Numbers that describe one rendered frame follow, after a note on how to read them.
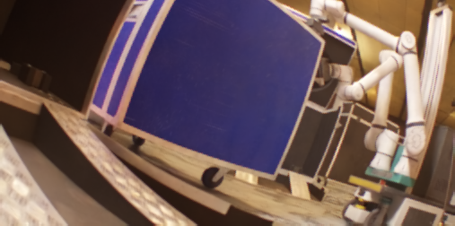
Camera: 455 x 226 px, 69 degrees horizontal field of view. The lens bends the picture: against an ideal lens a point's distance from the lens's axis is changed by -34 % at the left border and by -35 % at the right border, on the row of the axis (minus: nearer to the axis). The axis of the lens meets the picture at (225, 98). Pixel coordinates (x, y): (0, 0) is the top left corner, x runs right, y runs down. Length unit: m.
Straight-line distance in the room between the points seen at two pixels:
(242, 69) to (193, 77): 0.26
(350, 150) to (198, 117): 6.66
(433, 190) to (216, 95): 1.61
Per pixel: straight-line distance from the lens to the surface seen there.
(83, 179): 1.05
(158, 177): 1.22
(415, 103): 2.40
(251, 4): 2.09
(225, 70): 2.04
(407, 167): 2.51
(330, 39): 4.91
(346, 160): 8.50
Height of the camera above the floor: 0.30
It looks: 4 degrees up
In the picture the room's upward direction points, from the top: 22 degrees clockwise
